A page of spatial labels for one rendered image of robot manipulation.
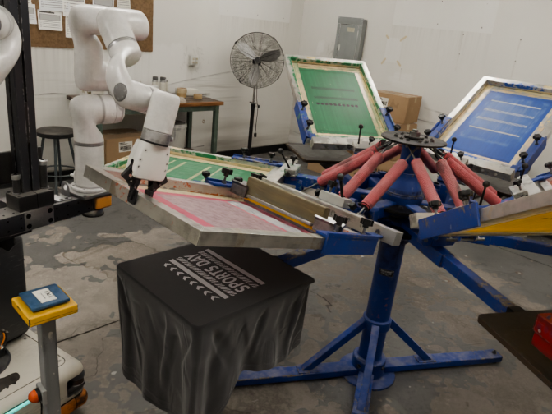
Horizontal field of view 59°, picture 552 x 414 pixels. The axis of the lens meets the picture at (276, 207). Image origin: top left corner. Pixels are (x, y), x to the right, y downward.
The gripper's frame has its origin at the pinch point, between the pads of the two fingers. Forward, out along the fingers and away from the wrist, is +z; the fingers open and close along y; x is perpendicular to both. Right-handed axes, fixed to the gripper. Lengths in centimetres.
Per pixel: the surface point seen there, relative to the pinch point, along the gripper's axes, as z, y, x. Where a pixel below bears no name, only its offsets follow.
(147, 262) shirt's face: 26.3, -20.7, -17.3
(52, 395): 65, 5, -10
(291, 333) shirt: 36, -56, 21
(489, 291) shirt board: 5, -108, 61
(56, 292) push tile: 32.8, 10.5, -11.9
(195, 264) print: 22.9, -32.8, -7.7
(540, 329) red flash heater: 1, -66, 88
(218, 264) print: 21.2, -39.1, -3.5
